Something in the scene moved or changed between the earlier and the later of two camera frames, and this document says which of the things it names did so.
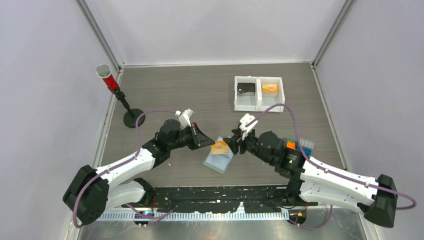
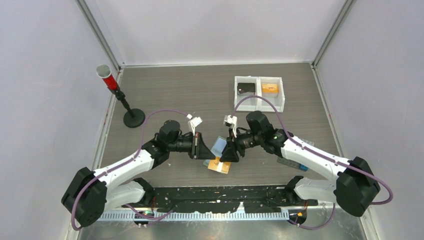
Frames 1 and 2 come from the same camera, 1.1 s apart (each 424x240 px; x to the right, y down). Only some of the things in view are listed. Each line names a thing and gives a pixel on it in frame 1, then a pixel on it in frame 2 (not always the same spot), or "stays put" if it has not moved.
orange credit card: (270, 88) stays put
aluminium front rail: (195, 216) stays put
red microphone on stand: (104, 71) stays put
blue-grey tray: (219, 162) to (217, 149)
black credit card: (244, 87) stays put
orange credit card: (220, 147) to (217, 165)
